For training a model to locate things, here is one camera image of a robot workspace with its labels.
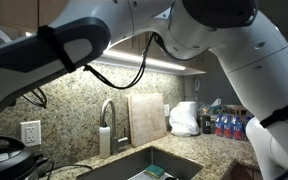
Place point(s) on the black rice cooker lid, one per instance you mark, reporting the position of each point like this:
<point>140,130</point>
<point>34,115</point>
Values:
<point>2,156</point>

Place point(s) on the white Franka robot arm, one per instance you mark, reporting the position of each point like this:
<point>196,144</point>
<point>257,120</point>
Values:
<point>250,66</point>

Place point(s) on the steel rice cooker body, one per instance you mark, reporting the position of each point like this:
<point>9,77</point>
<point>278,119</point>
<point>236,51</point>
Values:
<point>37,166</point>

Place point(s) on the under-cabinet light strip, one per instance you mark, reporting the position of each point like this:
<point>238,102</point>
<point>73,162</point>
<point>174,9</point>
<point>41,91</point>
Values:
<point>144,61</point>

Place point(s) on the wooden cutting board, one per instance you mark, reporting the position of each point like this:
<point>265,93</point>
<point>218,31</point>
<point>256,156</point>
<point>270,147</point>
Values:
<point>147,120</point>

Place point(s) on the brushed steel faucet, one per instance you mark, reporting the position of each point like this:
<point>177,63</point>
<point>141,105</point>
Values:
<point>112,110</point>

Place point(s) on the white paper towel roll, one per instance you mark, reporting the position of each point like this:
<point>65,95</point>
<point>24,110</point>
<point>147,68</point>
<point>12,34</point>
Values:
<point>190,106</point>

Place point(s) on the white plastic bag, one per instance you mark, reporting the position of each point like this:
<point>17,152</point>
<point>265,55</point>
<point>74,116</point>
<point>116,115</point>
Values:
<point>182,123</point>

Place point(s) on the white soap dispenser bottle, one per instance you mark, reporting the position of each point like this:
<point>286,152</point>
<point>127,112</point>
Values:
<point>104,141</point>

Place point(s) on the black jar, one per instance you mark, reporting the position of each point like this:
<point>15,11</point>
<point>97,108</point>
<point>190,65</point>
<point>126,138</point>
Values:
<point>206,124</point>

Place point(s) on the stainless steel sink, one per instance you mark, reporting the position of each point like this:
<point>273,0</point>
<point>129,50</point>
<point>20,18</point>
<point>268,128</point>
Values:
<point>130,163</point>

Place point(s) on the tissue box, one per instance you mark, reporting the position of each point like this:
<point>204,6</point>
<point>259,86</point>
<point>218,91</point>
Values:
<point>217,107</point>

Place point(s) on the green sponge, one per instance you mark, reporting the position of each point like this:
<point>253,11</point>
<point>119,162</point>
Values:
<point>155,170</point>

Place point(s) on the wooden upper cabinet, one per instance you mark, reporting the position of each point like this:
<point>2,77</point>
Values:
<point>10,11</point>

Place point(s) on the small white wall plate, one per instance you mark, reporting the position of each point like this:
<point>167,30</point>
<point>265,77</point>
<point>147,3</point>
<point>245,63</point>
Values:
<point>166,110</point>

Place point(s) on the white duplex wall outlet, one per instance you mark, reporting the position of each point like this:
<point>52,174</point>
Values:
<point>30,133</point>

